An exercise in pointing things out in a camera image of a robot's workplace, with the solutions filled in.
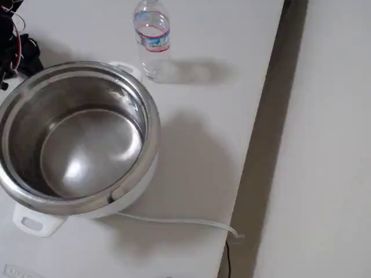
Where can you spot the steel inner cooking pot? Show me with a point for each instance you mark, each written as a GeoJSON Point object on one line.
{"type": "Point", "coordinates": [87, 150]}

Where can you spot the white rice cooker body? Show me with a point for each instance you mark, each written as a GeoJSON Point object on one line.
{"type": "Point", "coordinates": [37, 224]}

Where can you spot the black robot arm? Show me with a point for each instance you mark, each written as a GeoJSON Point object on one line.
{"type": "Point", "coordinates": [7, 34]}

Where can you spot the white printed label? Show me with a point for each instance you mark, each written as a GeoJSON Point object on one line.
{"type": "Point", "coordinates": [20, 272]}

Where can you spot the clear plastic water bottle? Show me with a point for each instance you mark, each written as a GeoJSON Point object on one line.
{"type": "Point", "coordinates": [153, 49]}

